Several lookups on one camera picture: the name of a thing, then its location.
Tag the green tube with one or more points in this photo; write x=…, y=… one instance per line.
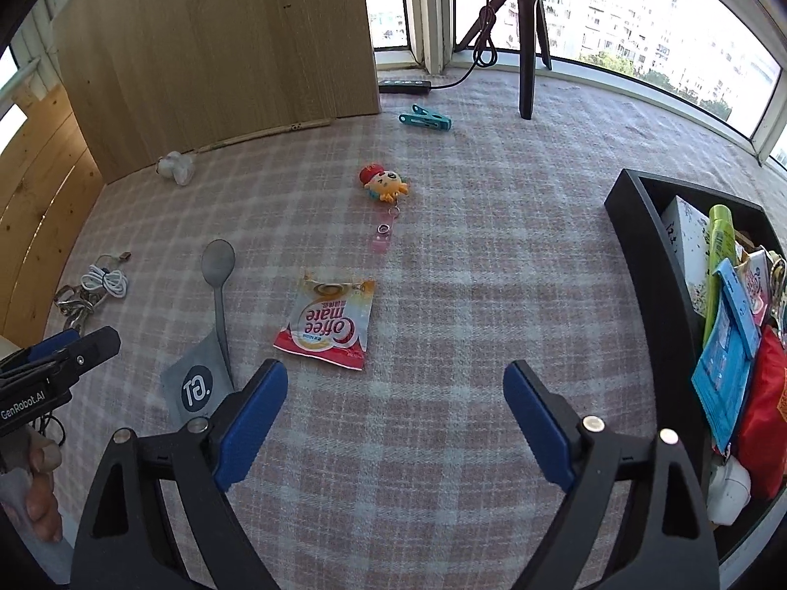
x=720, y=227

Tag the red white creamer packet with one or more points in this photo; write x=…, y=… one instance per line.
x=326, y=326

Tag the large blue packet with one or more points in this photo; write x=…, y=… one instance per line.
x=719, y=375

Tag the light oak panel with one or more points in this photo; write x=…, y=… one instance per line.
x=215, y=43

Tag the teal clothespin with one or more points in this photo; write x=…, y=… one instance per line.
x=424, y=117

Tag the white speckled box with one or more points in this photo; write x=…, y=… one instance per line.
x=682, y=239

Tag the black tripod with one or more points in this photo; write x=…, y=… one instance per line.
x=526, y=43

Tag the person's left hand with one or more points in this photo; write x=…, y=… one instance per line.
x=43, y=507

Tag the octopus toy badge reel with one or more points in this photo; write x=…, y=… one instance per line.
x=384, y=183

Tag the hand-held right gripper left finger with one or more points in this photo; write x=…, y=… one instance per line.
x=252, y=424

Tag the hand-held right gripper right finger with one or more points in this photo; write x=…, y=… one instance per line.
x=538, y=430

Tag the black power strip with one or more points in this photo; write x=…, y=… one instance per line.
x=403, y=85

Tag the white round object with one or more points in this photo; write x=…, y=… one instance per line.
x=728, y=491

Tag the metal spring clip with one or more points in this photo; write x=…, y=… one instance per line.
x=72, y=295
x=78, y=318

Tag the pine plank board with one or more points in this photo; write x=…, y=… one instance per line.
x=37, y=196

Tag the pink patterned packet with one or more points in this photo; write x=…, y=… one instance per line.
x=756, y=283

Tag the grey spoon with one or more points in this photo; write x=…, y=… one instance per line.
x=218, y=261

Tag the small white plastic object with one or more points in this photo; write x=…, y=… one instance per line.
x=175, y=166

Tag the black container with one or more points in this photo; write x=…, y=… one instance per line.
x=652, y=295

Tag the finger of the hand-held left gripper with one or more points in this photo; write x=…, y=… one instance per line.
x=52, y=344
x=92, y=347

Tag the grey square packet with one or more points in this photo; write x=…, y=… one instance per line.
x=197, y=390

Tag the small blue packet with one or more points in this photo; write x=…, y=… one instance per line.
x=738, y=301

